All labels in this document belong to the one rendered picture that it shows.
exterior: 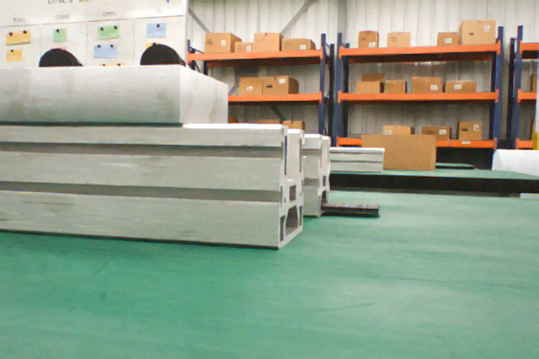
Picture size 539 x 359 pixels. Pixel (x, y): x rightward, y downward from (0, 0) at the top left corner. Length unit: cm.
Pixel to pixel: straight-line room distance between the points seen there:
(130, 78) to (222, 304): 21
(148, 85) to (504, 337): 28
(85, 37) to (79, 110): 356
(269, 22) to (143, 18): 803
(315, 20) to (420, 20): 207
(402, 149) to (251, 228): 202
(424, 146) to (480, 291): 209
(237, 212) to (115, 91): 12
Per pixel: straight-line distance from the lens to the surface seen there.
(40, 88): 43
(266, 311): 23
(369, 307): 24
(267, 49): 1047
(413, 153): 237
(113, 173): 41
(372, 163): 193
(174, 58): 80
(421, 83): 995
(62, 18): 411
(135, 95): 39
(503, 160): 393
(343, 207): 57
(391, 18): 1117
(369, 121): 1090
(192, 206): 38
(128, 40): 378
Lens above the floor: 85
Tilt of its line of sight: 3 degrees down
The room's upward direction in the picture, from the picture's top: 1 degrees clockwise
